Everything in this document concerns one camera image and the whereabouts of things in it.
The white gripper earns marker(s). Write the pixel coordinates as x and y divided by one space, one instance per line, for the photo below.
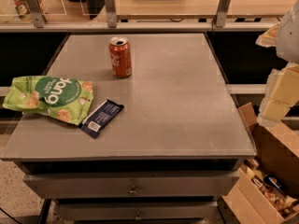
289 37

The orange coke can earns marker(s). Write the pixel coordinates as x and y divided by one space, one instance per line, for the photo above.
120 56

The blue pepsi can in box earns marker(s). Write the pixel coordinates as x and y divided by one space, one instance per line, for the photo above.
272 181

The blue rxbar blueberry wrapper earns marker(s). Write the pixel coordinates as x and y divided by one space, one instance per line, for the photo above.
100 118

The cardboard box of snacks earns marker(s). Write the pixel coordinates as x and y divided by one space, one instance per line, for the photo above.
251 201

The lower grey drawer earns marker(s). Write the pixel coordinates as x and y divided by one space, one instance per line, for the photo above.
135 211

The grey drawer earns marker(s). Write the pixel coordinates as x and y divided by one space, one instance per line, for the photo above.
132 184
135 211

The green dang chips bag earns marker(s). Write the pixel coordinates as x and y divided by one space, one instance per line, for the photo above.
64 99

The upper grey drawer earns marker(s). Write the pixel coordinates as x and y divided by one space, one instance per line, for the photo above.
132 184

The colourful snack bag background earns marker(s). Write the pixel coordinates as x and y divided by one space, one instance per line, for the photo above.
23 10

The right metal bracket post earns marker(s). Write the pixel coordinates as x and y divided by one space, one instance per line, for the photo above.
221 14

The metal bracket post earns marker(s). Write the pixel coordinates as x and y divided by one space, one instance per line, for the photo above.
112 19
221 14
36 13

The middle metal bracket post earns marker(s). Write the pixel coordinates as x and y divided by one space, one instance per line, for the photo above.
112 19

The left metal bracket post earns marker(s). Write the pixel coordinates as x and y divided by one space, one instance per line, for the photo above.
36 13

